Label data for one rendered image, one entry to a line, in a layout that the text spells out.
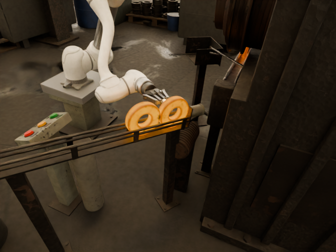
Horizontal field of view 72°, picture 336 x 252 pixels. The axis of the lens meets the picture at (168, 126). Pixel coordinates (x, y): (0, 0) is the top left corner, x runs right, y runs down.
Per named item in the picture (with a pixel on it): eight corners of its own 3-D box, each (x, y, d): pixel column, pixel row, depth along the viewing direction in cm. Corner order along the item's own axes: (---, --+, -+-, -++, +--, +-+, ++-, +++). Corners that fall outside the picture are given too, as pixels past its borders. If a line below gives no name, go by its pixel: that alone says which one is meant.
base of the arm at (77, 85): (55, 85, 175) (53, 79, 172) (76, 74, 191) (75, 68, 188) (74, 93, 170) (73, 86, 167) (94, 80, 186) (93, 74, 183)
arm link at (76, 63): (60, 74, 178) (54, 46, 164) (82, 68, 188) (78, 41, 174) (71, 83, 170) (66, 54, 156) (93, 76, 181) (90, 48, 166)
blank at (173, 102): (192, 96, 104) (187, 92, 106) (162, 102, 96) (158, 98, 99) (185, 124, 113) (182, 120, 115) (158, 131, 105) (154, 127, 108)
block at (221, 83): (228, 122, 126) (239, 82, 111) (225, 130, 120) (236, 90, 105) (209, 116, 129) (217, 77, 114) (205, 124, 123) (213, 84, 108)
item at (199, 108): (203, 117, 116) (206, 107, 112) (189, 121, 111) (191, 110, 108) (196, 111, 119) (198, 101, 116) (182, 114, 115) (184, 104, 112)
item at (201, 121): (199, 109, 233) (210, 36, 189) (208, 126, 214) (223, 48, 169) (179, 111, 230) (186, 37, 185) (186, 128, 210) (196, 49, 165)
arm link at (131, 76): (152, 89, 132) (131, 98, 128) (140, 80, 143) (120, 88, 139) (148, 72, 125) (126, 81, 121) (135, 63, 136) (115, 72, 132)
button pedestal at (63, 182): (91, 189, 154) (72, 113, 116) (66, 220, 137) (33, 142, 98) (72, 180, 159) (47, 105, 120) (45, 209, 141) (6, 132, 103)
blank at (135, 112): (163, 102, 97) (159, 98, 99) (128, 108, 89) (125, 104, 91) (158, 131, 105) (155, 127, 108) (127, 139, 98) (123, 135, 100)
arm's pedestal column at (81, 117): (51, 129, 199) (41, 98, 180) (82, 106, 228) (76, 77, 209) (90, 144, 188) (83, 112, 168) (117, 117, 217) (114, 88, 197)
